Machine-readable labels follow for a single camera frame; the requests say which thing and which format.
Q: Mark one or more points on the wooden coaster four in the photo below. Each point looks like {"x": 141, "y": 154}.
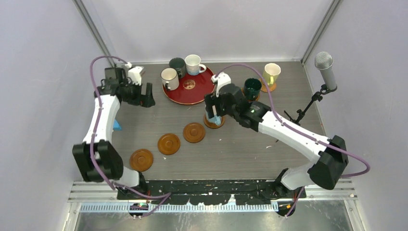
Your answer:
{"x": 169, "y": 144}

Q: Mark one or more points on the yellow cream mug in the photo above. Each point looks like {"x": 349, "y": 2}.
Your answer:
{"x": 271, "y": 72}

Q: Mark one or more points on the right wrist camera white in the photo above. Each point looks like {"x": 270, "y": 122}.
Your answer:
{"x": 220, "y": 80}

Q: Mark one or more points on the wooden coaster two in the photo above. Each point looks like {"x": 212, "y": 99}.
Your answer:
{"x": 213, "y": 125}

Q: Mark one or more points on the wooden coaster three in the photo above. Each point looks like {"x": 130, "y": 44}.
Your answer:
{"x": 194, "y": 132}

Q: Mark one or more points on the silver white mug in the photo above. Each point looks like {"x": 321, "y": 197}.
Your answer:
{"x": 170, "y": 79}

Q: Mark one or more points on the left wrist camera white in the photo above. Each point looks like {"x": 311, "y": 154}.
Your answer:
{"x": 135, "y": 74}

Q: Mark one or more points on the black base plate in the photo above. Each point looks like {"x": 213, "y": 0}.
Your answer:
{"x": 208, "y": 192}

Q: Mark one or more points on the silver microphone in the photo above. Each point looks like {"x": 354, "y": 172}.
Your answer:
{"x": 324, "y": 62}

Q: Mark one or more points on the red round tray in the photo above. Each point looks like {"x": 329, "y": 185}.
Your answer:
{"x": 192, "y": 89}

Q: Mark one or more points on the light blue mug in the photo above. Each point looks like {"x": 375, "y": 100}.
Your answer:
{"x": 216, "y": 119}

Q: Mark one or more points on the woven rattan coaster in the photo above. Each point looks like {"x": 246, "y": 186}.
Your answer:
{"x": 271, "y": 86}

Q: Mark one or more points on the black mug rear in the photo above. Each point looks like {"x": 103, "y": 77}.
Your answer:
{"x": 179, "y": 65}

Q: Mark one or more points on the wooden coaster five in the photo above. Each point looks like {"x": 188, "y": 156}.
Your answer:
{"x": 141, "y": 160}

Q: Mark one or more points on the wooden coaster six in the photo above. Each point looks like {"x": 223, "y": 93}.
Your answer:
{"x": 253, "y": 100}

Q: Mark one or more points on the dark green mug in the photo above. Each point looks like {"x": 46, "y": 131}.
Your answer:
{"x": 252, "y": 87}

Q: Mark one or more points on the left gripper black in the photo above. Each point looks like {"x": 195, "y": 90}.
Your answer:
{"x": 145, "y": 100}

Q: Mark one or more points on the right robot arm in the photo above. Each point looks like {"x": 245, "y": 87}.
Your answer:
{"x": 326, "y": 158}

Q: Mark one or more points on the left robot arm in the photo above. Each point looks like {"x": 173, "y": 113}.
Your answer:
{"x": 96, "y": 158}

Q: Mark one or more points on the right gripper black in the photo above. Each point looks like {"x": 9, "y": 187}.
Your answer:
{"x": 211, "y": 99}

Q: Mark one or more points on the colourful toy blocks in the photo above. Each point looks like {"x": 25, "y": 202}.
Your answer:
{"x": 116, "y": 126}

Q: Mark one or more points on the white mug rear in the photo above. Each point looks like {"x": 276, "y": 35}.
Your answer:
{"x": 194, "y": 65}

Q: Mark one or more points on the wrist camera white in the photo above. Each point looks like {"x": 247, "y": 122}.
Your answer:
{"x": 135, "y": 74}
{"x": 220, "y": 80}

